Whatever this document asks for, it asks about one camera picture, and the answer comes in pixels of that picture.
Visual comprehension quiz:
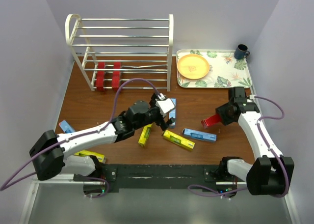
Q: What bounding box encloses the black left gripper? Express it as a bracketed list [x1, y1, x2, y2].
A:
[134, 92, 176, 131]

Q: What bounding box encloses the red toothpaste box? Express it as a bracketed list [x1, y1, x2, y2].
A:
[111, 61, 121, 92]
[201, 114, 221, 128]
[96, 62, 105, 91]

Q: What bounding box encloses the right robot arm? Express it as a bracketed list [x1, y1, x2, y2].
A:
[215, 87, 294, 197]

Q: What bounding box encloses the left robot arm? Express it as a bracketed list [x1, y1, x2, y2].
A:
[29, 94, 175, 181]

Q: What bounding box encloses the white metal shelf rack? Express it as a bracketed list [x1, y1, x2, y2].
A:
[65, 14, 174, 91]

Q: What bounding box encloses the upright blue toothpaste box centre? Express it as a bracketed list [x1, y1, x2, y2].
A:
[169, 98, 176, 129]

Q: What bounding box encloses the yellow toothpaste box centre right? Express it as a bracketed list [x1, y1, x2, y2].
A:
[162, 130, 195, 151]

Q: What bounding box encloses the yellow toothpaste box centre left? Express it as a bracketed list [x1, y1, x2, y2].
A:
[138, 124, 153, 147]

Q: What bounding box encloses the blue toothpaste box lying right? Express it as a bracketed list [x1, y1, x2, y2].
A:
[182, 128, 217, 142]

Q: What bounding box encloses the floral serving tray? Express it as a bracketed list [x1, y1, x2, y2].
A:
[176, 49, 252, 88]

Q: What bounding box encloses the orange plate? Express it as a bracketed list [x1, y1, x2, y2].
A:
[177, 54, 210, 80]

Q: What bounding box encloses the dark blue mug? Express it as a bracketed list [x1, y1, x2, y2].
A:
[234, 44, 250, 60]

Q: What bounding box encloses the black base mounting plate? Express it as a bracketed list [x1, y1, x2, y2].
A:
[103, 164, 240, 193]

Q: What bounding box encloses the yellow toothpaste box near base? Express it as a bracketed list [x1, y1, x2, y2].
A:
[74, 150, 106, 163]

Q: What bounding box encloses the blue toothpaste box far left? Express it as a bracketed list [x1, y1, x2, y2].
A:
[58, 120, 75, 134]

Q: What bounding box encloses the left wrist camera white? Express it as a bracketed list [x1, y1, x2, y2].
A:
[156, 98, 175, 118]

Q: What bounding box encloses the aluminium rail frame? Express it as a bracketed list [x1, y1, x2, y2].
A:
[21, 174, 292, 224]

